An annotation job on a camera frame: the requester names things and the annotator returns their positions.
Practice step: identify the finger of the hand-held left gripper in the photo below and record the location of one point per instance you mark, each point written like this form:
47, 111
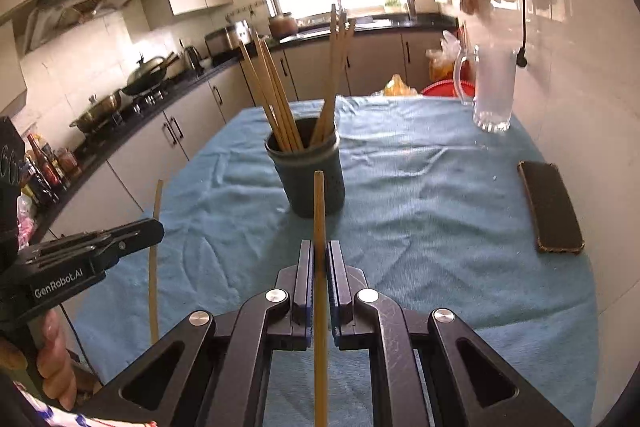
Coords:
135, 237

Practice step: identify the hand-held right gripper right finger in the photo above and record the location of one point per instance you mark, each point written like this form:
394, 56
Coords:
334, 302

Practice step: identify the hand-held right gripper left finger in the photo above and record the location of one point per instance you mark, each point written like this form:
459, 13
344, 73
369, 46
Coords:
310, 302

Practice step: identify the dark chopstick holder cup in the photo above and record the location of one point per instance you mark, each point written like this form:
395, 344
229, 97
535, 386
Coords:
310, 177

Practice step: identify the person's left hand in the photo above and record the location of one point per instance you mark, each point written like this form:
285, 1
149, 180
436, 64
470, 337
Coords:
57, 357

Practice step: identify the row of sauce bottles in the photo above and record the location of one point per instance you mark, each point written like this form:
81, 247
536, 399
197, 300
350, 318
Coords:
50, 167

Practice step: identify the blue tablecloth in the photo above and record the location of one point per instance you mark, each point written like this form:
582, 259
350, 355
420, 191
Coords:
425, 217

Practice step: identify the steel pot with lid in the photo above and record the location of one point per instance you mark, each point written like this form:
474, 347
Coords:
97, 114

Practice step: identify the person's printed clothing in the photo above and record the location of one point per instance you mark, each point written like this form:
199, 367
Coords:
65, 417

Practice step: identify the gas stove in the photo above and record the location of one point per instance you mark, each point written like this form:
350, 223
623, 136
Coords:
145, 104

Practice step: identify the black wok with lid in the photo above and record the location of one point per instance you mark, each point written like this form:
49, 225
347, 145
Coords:
147, 77

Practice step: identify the black countertop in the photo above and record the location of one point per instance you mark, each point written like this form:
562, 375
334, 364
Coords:
200, 79

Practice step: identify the small white bowl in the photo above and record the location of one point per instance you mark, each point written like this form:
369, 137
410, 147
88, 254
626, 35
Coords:
206, 63

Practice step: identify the steel kettle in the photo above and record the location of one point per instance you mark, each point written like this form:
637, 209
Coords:
192, 58

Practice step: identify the yellow plastic bag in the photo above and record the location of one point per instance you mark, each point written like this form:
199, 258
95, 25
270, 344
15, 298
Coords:
399, 87

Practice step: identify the black smartphone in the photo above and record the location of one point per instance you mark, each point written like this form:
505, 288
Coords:
550, 207

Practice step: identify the red plastic basin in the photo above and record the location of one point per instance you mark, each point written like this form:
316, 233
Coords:
442, 89

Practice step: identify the range hood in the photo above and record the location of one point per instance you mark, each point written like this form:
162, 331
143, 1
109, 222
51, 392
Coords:
85, 2

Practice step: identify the cream base cabinets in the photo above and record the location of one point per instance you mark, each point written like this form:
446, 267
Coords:
380, 62

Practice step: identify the brown clay pot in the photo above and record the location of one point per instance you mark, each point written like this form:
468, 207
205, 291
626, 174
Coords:
282, 27

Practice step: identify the clear glass mug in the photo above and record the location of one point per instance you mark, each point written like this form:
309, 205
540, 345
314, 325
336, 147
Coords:
492, 97

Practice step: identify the clear bag with orange jar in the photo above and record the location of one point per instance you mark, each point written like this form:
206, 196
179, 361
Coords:
442, 57

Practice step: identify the kitchen sink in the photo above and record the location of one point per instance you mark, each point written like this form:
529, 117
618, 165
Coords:
340, 21

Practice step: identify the small green plant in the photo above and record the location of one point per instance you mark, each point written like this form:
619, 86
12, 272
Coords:
393, 3

